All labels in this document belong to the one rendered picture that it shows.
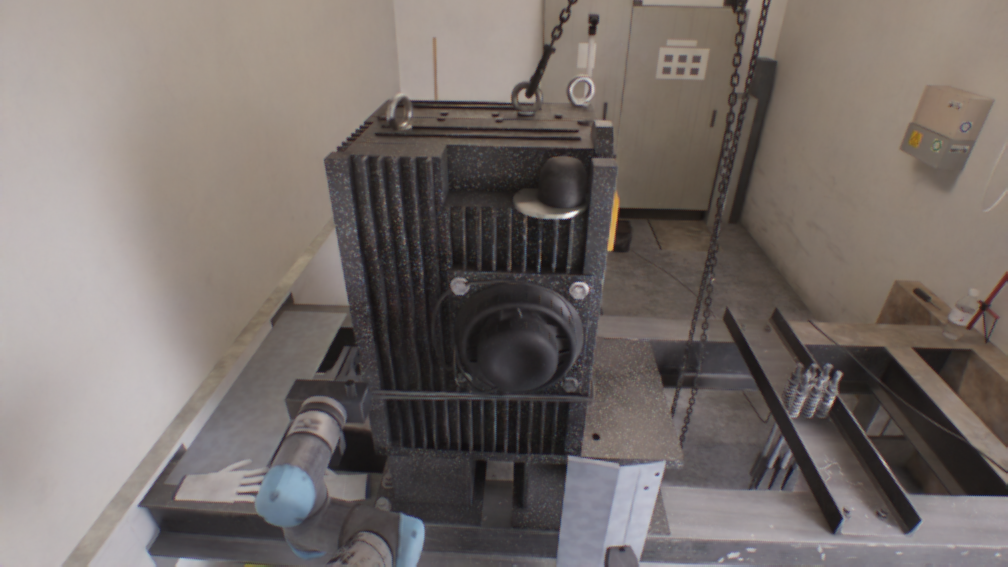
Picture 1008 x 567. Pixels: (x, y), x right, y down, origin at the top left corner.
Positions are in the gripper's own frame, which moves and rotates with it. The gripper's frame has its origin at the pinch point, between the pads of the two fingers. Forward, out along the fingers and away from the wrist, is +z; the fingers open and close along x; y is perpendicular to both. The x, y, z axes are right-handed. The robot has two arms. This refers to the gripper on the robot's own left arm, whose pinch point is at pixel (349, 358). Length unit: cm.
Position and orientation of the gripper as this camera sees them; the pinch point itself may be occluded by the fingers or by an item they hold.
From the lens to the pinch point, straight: 101.4
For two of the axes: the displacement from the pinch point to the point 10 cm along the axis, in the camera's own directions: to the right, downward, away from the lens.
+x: -10.0, -0.3, 0.4
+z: 0.5, -4.9, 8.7
